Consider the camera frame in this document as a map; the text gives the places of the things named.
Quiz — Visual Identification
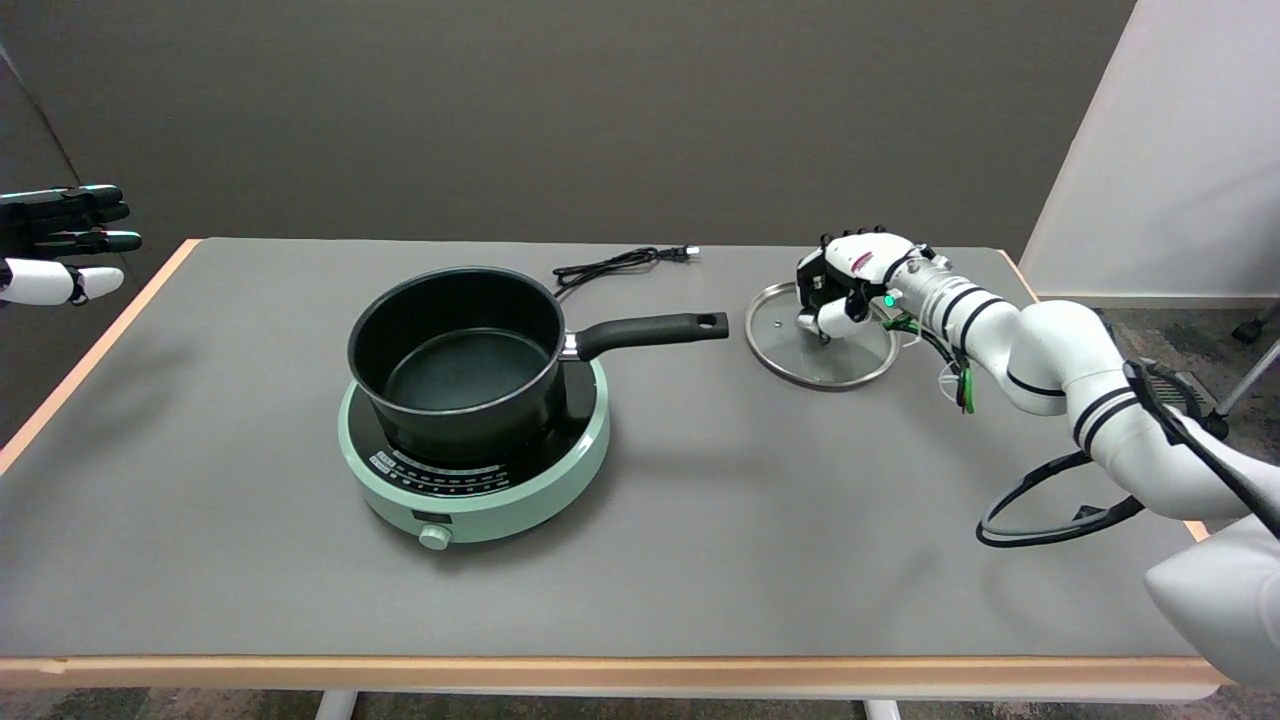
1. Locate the coloured wrist wire bundle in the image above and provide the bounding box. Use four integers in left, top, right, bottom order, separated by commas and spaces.
884, 310, 977, 416

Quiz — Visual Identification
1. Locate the glass pot lid black knob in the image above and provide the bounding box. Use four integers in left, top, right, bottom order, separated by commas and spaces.
745, 281, 901, 391

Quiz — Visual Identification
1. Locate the chair leg with black caster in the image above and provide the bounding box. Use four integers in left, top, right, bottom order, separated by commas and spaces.
1230, 305, 1280, 346
1193, 338, 1280, 443

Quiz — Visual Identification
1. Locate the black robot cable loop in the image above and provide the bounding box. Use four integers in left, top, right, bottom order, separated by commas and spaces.
975, 358, 1280, 549

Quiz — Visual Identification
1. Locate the black saucepan with handle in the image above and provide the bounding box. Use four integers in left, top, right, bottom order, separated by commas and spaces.
346, 265, 730, 471

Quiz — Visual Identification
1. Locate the black power cord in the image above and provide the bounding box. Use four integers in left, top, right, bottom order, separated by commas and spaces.
552, 244, 700, 300

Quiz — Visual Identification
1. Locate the grey table mat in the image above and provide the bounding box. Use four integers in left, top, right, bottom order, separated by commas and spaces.
0, 238, 1263, 661

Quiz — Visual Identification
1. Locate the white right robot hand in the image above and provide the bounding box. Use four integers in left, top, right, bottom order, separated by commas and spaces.
795, 228, 943, 346

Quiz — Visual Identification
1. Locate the metal floor vent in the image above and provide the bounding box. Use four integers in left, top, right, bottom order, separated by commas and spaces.
1140, 362, 1218, 410

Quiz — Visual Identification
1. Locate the green round induction cooker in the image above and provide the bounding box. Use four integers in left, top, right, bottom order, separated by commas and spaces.
337, 355, 612, 552

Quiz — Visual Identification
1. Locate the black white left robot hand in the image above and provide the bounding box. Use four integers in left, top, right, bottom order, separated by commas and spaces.
0, 184, 143, 309

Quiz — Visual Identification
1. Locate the white partition panel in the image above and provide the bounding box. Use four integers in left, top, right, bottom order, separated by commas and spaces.
1018, 0, 1280, 309

